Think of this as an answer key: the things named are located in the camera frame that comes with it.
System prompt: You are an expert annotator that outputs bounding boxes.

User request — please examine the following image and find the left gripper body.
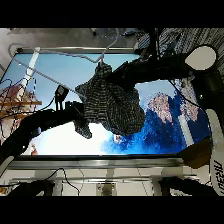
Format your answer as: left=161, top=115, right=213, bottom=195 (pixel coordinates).
left=64, top=100, right=86, bottom=124

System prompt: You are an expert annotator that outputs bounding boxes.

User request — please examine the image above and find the black checked shirt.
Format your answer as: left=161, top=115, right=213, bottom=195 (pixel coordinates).
left=73, top=61, right=147, bottom=140

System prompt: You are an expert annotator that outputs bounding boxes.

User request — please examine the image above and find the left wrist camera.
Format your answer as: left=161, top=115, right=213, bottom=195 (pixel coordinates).
left=53, top=84, right=70, bottom=112

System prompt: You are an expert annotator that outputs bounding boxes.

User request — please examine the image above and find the black cable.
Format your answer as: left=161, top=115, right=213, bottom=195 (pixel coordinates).
left=43, top=167, right=82, bottom=197

